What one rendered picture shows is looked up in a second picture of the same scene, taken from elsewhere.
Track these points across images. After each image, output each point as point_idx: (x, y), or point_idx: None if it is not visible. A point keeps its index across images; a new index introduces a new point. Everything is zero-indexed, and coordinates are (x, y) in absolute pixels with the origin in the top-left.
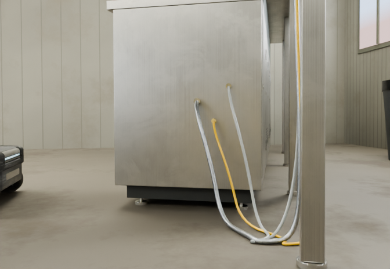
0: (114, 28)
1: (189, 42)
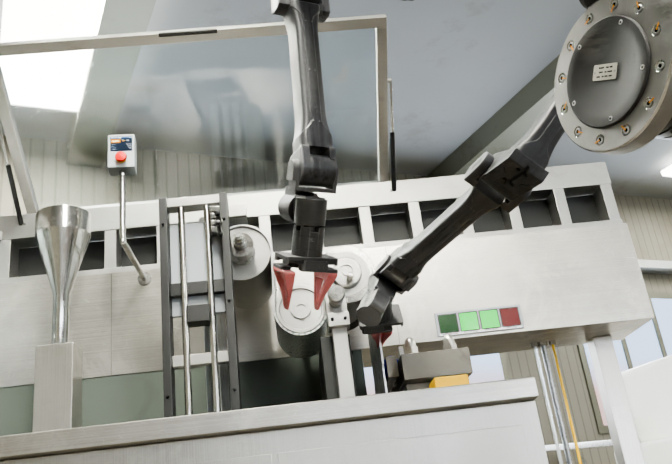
0: (543, 441)
1: None
